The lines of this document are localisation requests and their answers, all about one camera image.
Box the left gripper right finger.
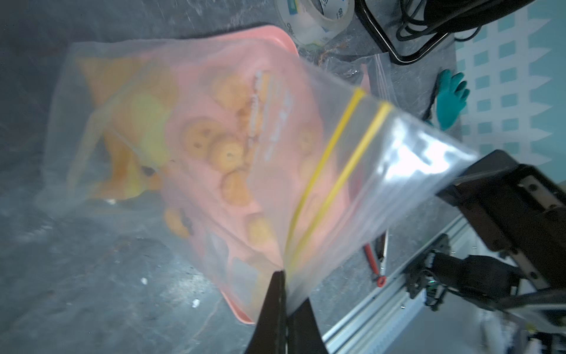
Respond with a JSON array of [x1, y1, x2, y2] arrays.
[[287, 299, 329, 354]]

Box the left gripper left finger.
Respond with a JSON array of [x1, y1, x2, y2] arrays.
[[245, 271, 287, 354]]

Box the clear resealable bag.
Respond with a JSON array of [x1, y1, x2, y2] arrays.
[[36, 38, 476, 324]]

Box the red metal tongs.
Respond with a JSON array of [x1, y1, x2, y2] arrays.
[[363, 230, 390, 289]]

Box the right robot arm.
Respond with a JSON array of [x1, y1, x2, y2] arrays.
[[405, 150, 565, 335]]

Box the small clear zip bag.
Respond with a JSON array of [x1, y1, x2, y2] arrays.
[[320, 53, 398, 106]]

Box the pink plastic tray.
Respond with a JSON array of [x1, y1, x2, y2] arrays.
[[155, 25, 380, 324]]

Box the green rubber glove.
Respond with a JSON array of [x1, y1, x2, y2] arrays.
[[424, 69, 470, 131]]

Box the clear tape roll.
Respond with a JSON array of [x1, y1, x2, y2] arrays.
[[274, 0, 355, 47]]

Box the black cable reel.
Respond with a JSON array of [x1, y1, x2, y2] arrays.
[[355, 0, 534, 66]]

